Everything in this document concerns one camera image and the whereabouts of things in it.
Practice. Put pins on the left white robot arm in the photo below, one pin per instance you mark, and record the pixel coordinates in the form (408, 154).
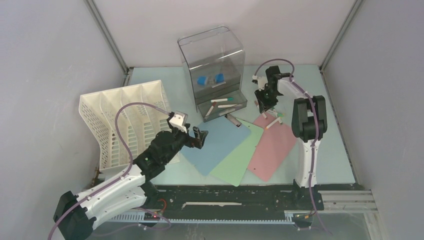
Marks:
(78, 215)

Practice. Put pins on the blue clipboard sheet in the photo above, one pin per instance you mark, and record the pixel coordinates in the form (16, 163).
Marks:
(223, 137)

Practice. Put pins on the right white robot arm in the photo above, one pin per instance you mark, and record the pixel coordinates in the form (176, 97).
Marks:
(308, 122)

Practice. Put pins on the white plastic file rack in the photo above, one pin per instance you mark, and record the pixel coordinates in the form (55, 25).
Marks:
(135, 110)

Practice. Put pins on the pink clipboard sheet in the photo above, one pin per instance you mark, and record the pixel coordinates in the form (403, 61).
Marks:
(274, 146)

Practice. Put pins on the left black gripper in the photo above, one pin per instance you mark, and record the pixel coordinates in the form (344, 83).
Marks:
(197, 141)

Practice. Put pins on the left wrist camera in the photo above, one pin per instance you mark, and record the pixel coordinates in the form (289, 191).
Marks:
(178, 120)

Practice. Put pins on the orange cap marker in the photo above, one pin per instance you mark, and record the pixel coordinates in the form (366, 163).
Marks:
(272, 123)

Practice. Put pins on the dark red cap marker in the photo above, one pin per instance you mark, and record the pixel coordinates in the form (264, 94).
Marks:
(210, 109)

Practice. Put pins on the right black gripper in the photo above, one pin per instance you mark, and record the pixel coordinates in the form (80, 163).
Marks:
(263, 104)

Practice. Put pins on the blue eraser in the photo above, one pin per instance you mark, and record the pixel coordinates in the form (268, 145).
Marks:
(202, 80)
(219, 78)

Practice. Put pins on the clear plastic drawer box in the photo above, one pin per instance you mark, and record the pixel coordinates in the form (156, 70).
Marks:
(208, 53)

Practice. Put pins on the metal clipboard clip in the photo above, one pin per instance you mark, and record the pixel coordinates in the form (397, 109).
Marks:
(233, 120)

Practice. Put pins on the plain white marker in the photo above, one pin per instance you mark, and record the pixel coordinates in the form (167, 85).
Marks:
(224, 106)

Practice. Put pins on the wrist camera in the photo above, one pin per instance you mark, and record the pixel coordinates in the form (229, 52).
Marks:
(260, 81)
(178, 120)

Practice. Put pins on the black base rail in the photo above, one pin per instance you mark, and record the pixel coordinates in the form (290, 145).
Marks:
(259, 203)

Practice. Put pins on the teal cap marker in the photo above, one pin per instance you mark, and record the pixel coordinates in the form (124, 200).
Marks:
(222, 100)

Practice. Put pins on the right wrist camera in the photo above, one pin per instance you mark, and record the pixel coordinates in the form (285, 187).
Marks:
(260, 81)

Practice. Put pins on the green clipboard sheet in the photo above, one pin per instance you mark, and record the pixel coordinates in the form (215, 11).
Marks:
(233, 167)

